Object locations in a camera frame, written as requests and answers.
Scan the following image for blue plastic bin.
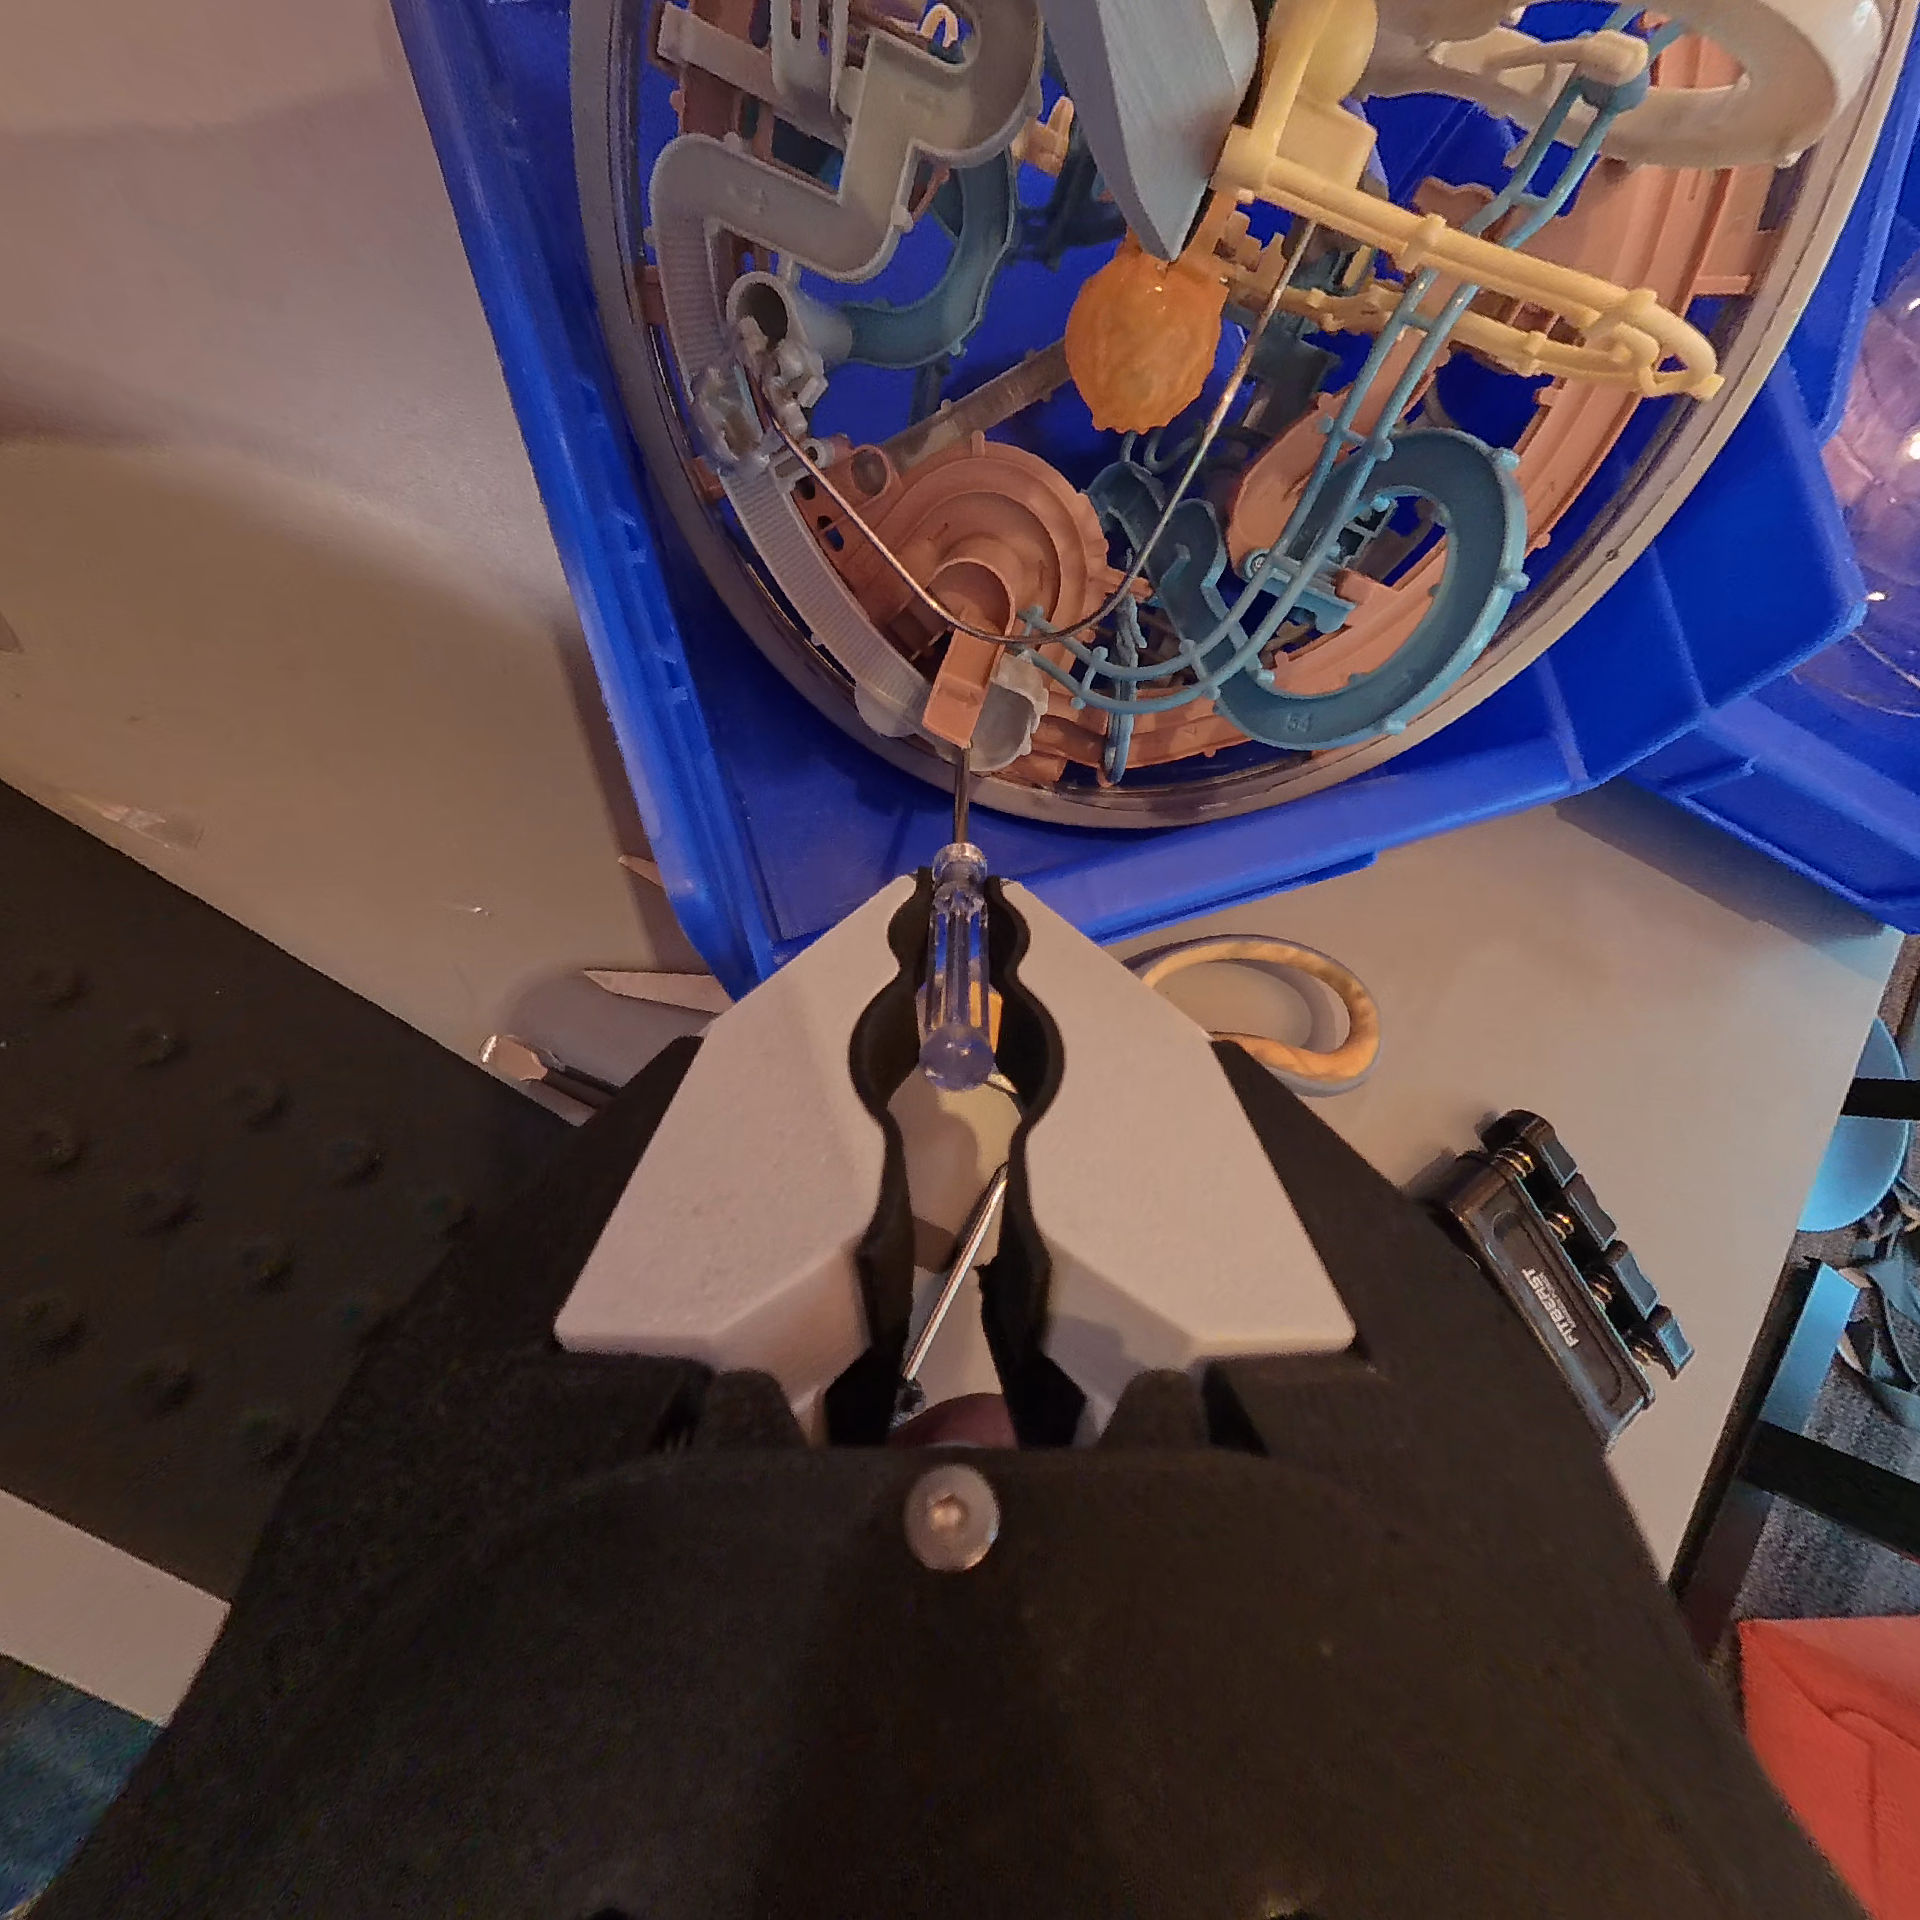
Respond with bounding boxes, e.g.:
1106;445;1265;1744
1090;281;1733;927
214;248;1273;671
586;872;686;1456
1621;148;1920;942
386;0;1896;992

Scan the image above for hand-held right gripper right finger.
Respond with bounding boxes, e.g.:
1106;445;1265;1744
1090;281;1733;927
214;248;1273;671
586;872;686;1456
985;882;1366;1445

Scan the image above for black perforated mat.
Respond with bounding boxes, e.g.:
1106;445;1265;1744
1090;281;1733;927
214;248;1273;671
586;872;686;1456
0;777;664;1568

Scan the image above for clear handled screwdriver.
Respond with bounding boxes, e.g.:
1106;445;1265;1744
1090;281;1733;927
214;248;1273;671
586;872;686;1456
913;738;1001;1090

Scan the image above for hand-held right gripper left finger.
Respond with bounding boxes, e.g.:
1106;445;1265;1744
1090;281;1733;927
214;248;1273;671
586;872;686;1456
548;874;921;1445

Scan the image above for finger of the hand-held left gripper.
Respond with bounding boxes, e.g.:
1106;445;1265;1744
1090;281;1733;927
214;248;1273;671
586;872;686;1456
1038;0;1265;257

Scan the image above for black handled screwdriver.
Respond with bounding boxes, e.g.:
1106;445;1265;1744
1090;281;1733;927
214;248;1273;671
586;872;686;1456
900;1158;1017;1408

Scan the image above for colourful plastic maze ball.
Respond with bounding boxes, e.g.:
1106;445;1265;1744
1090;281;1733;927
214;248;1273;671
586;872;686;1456
566;0;1912;835

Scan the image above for clear plastic dome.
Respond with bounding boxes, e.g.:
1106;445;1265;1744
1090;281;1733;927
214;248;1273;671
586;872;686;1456
1823;289;1920;723

